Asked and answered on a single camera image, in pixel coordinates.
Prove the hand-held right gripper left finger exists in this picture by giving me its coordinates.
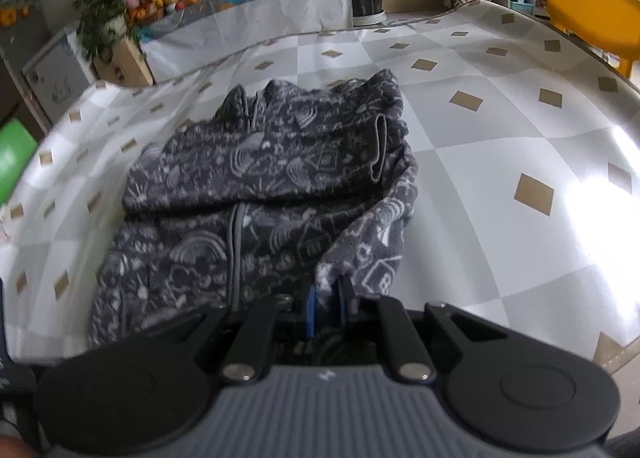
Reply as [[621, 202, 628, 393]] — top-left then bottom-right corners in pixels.
[[128, 282, 319, 385]]

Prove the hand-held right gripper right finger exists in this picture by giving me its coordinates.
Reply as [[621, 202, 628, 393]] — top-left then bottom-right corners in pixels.
[[337, 278, 509, 385]]

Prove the grey patterned fleece jacket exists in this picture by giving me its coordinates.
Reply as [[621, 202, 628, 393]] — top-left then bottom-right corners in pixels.
[[87, 68, 421, 350]]

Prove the grey white checkered tablecloth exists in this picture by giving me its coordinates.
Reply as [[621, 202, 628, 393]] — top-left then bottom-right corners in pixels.
[[0, 0, 640, 375]]

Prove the white pot saucer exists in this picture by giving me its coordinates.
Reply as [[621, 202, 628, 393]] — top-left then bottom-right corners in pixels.
[[351, 9, 389, 28]]

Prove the cloth-covered side table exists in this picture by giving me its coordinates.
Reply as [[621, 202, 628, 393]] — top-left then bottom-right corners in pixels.
[[136, 0, 354, 84]]

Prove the cardboard box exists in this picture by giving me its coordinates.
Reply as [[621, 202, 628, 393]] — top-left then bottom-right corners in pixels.
[[91, 34, 156, 88]]

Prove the green plastic chair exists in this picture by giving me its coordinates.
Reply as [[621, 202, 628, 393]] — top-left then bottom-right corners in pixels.
[[0, 117, 39, 209]]

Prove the pile of fruit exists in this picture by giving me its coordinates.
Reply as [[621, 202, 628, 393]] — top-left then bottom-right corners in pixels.
[[124, 0, 204, 22]]

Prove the yellow plastic chair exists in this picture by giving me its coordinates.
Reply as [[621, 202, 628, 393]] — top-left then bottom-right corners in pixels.
[[544, 0, 640, 79]]

